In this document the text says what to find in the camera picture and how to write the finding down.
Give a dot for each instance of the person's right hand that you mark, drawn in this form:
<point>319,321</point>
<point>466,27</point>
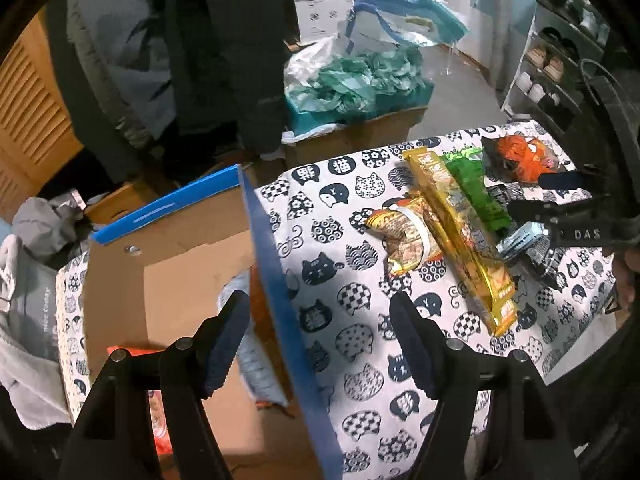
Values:
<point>626,275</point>

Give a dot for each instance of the wooden louvre door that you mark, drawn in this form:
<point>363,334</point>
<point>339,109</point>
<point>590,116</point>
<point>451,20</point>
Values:
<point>30,110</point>

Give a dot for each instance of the white fleece garment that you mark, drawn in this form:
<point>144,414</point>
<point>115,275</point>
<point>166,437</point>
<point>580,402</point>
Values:
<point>30,395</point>

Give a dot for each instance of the white shoe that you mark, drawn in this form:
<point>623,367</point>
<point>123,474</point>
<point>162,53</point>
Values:
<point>537,92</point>
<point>523,81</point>

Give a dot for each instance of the shoe rack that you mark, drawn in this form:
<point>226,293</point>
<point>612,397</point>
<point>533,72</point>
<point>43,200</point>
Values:
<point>565,80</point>

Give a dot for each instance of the beige shoe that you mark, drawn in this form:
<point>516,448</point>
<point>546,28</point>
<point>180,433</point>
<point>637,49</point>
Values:
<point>555,66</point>
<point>537,55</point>

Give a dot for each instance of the silver black snack packet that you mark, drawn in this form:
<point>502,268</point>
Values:
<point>520,241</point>

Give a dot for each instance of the grey bag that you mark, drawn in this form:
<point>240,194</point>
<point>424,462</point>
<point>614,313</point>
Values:
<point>35,310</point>

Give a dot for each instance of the long yellow snack packet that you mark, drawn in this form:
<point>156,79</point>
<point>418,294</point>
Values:
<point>465,240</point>

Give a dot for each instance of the orange snack packet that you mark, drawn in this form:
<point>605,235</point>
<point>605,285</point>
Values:
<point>515,157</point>

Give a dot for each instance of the small yellow snack bag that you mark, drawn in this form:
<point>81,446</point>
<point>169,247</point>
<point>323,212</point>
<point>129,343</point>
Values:
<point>400,230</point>

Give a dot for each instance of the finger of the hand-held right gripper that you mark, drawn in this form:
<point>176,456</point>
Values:
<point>530,211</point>
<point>560,180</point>

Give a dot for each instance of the white patterned cabinet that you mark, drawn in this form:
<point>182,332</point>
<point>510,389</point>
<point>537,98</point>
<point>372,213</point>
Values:
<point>320,15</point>

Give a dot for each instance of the light blue snack packet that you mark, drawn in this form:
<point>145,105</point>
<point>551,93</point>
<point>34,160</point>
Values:
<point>255,365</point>

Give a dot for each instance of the wooden crate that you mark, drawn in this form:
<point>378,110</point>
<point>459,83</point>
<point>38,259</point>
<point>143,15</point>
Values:
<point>115,205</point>

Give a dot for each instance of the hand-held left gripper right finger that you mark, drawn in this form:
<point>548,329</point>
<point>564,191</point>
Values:
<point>417,355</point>

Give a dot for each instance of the dark hanging jacket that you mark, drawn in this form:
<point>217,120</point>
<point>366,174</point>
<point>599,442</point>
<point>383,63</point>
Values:
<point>215,60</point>

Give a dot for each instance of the green snack packet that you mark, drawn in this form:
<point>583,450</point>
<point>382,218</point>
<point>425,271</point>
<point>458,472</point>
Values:
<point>472,180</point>

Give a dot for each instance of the red snack packet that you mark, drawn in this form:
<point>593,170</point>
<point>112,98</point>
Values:
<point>159,435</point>

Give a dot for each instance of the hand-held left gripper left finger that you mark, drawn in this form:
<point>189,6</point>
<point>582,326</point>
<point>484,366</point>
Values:
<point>225,345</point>

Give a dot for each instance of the grey cloth pile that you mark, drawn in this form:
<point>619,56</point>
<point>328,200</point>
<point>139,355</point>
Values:
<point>45,225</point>

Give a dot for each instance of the cat print tablecloth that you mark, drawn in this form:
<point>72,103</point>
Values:
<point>340,240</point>

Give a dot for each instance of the plain cardboard box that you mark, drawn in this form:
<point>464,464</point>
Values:
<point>360,135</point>

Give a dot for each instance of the blue-rimmed cardboard box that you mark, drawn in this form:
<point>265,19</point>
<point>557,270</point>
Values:
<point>200,240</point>

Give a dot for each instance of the blue plastic bag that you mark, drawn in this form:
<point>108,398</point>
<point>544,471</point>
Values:
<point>400,5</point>

